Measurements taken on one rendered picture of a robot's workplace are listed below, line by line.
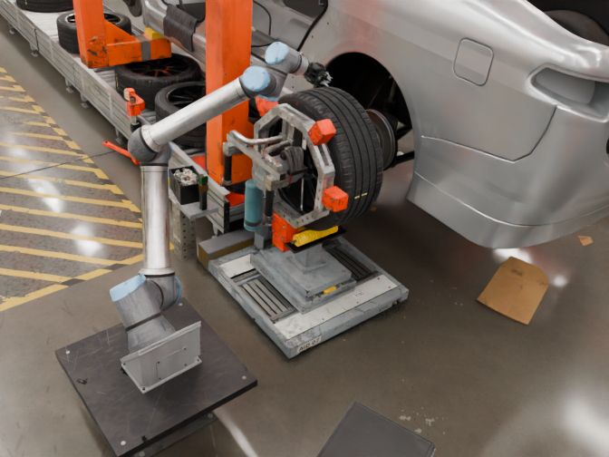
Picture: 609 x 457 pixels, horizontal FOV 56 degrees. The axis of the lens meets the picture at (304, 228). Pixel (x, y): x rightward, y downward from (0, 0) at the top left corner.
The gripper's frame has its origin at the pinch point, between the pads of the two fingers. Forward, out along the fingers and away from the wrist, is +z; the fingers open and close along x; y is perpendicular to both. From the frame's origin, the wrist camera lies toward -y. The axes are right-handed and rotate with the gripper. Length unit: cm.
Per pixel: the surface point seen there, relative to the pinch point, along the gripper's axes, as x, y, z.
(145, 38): -57, -241, 60
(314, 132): -20.1, 15.9, -7.8
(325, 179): -35.0, 26.4, 1.7
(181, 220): -110, -54, 13
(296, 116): -20.3, -2.2, -2.8
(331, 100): -6.8, 2.7, 6.0
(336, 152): -23.2, 22.5, 3.4
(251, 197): -65, -8, 3
